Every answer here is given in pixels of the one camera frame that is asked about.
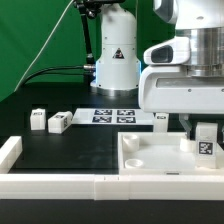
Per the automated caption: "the white marker base plate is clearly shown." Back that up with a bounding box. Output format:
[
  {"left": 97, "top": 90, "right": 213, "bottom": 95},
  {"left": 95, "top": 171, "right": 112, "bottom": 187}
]
[{"left": 72, "top": 108, "right": 154, "bottom": 125}]

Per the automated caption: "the black cable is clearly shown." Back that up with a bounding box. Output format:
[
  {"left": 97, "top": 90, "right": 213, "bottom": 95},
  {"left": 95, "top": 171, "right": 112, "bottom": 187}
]
[{"left": 23, "top": 65, "right": 98, "bottom": 85}]

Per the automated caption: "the white U-shaped fence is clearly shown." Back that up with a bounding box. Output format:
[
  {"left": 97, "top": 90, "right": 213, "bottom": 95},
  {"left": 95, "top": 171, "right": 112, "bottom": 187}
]
[{"left": 0, "top": 136, "right": 224, "bottom": 200}]

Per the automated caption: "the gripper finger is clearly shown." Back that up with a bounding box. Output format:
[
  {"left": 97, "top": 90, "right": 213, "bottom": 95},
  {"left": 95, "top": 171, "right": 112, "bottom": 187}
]
[{"left": 179, "top": 114, "right": 192, "bottom": 140}]

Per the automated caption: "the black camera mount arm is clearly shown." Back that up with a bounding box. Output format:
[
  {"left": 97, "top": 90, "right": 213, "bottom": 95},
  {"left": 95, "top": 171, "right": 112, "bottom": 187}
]
[{"left": 73, "top": 0, "right": 125, "bottom": 64}]

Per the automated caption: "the white cable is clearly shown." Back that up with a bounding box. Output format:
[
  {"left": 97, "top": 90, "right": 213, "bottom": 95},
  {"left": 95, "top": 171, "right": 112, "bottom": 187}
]
[{"left": 14, "top": 0, "right": 75, "bottom": 92}]

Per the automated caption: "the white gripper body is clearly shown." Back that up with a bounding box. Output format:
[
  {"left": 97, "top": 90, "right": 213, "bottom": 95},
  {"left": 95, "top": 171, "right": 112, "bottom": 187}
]
[{"left": 138, "top": 66, "right": 224, "bottom": 114}]

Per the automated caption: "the white square tabletop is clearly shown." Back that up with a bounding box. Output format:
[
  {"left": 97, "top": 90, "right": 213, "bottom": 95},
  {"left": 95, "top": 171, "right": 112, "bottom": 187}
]
[{"left": 118, "top": 132, "right": 224, "bottom": 175}]

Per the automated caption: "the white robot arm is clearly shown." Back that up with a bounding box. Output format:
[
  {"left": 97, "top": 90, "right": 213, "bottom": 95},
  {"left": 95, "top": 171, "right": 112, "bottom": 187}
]
[{"left": 91, "top": 0, "right": 224, "bottom": 131}]

